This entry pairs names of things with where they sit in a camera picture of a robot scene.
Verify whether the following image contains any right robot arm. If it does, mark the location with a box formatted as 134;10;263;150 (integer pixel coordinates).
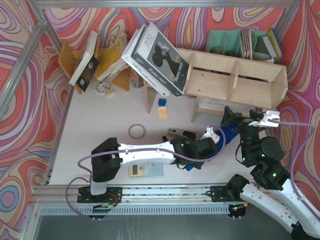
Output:
221;106;320;240

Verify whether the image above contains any yellow wooden book stand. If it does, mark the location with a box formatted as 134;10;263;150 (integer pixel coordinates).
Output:
58;35;130;94

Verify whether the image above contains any white paperback book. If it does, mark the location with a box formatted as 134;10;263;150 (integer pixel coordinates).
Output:
121;24;171;97

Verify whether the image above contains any blue microfiber duster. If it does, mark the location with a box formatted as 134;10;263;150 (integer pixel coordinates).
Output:
182;123;239;171

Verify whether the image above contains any yellow grey calculator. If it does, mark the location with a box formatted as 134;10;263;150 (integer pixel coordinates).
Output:
129;163;164;178

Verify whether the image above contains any pens cup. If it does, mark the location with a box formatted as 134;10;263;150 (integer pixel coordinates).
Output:
129;68;144;89

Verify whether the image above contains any blue eraser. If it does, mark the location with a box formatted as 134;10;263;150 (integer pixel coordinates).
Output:
158;98;167;107

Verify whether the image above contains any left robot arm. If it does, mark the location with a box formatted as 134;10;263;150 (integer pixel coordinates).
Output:
90;137;218;196

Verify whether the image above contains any beige tape roll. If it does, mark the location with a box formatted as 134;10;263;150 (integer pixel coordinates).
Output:
127;123;146;140

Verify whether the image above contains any teal desk organizer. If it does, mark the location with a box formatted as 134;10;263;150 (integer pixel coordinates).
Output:
205;28;277;63

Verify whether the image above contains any yellow books stack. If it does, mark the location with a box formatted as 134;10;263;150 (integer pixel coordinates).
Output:
95;32;129;83

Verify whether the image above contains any black cover book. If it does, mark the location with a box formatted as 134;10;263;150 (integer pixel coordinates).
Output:
69;30;99;92

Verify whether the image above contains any Twins story book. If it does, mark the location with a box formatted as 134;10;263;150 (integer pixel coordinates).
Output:
131;22;189;97

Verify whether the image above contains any black aluminium rail base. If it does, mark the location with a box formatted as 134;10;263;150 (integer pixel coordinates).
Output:
77;185;242;204

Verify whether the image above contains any silver black stapler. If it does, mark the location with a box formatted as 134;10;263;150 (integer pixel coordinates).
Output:
167;128;196;140

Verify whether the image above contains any blue bound notebook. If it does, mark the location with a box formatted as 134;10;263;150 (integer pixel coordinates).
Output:
262;28;284;63

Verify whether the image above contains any light wooden bookshelf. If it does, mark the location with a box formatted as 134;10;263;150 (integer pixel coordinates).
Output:
143;47;290;123

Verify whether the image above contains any key ring with padlock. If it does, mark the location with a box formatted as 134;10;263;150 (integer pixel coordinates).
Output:
96;81;116;97

